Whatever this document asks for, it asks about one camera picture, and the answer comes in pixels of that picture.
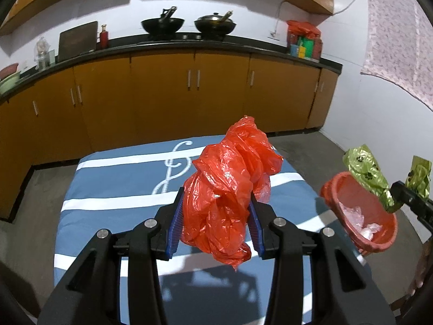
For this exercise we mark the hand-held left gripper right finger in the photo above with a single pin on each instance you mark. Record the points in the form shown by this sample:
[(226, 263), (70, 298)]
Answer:
[(254, 230)]

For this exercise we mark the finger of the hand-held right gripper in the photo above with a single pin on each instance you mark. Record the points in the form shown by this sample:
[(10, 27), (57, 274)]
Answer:
[(412, 203)]

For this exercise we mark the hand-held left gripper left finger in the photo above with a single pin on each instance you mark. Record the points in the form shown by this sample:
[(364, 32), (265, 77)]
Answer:
[(174, 230)]

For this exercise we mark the red plastic bag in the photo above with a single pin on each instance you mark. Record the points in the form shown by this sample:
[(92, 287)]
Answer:
[(230, 189)]

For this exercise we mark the white plastic bag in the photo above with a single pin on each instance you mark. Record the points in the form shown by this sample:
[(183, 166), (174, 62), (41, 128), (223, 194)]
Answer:
[(369, 232)]

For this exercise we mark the green paw print bag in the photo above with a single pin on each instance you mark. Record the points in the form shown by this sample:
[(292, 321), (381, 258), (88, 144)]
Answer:
[(367, 172)]

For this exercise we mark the red plastic basket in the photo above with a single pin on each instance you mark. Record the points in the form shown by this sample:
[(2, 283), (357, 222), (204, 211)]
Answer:
[(351, 193)]

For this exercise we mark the blue white striped blanket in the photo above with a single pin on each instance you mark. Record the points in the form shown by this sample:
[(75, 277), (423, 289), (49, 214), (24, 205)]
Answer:
[(118, 182)]

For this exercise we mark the wooden kitchen base cabinet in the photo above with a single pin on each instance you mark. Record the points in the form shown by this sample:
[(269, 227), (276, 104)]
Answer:
[(162, 108)]

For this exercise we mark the floral curtain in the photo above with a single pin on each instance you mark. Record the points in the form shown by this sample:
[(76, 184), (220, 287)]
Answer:
[(399, 40)]

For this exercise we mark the small blue box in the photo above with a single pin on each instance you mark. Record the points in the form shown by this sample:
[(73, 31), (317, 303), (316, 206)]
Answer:
[(294, 50)]

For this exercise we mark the black kitchen countertop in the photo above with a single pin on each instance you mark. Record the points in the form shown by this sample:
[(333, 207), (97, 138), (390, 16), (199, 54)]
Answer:
[(203, 44)]

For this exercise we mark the green plastic box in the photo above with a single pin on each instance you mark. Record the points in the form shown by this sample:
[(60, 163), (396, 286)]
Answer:
[(307, 47)]

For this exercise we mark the gas stove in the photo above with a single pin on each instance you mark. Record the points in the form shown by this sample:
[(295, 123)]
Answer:
[(185, 36)]

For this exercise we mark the red bottle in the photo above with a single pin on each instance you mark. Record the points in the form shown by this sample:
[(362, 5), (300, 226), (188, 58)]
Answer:
[(104, 39)]

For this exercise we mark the red grocery bag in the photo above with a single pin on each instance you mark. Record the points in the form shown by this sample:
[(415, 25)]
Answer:
[(302, 28)]

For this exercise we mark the black wok with lid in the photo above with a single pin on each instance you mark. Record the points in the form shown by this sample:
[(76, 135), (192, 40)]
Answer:
[(214, 25)]

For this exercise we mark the dark wooden cutting board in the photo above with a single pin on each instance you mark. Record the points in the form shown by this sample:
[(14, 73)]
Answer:
[(77, 40)]

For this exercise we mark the clear glass jar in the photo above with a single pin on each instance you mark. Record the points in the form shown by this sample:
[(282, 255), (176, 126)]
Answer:
[(44, 54)]

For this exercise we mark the pink bowl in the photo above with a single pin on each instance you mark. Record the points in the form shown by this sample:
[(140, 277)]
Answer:
[(8, 70)]

